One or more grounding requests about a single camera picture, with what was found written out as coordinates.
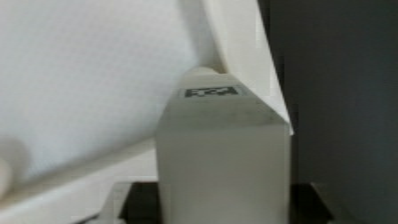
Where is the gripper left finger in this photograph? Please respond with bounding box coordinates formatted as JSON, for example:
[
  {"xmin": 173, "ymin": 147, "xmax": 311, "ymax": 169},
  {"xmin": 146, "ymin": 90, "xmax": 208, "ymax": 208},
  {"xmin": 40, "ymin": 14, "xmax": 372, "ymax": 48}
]
[{"xmin": 88, "ymin": 182, "xmax": 160, "ymax": 224}]

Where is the white desk top tray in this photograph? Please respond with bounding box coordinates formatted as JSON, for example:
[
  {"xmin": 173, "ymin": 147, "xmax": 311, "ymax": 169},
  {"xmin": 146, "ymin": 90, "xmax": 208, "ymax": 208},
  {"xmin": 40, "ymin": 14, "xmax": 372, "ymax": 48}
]
[{"xmin": 0, "ymin": 0, "xmax": 287, "ymax": 224}]

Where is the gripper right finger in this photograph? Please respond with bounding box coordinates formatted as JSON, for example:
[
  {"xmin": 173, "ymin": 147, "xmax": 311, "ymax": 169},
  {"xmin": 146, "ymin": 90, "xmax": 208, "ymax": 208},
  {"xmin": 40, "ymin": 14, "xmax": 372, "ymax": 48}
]
[{"xmin": 290, "ymin": 181, "xmax": 358, "ymax": 224}]

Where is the white desk leg with tag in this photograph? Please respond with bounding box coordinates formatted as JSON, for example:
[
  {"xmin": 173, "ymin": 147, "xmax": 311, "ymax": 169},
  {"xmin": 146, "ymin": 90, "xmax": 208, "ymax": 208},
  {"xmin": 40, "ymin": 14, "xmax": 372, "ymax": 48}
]
[{"xmin": 155, "ymin": 67, "xmax": 290, "ymax": 224}]

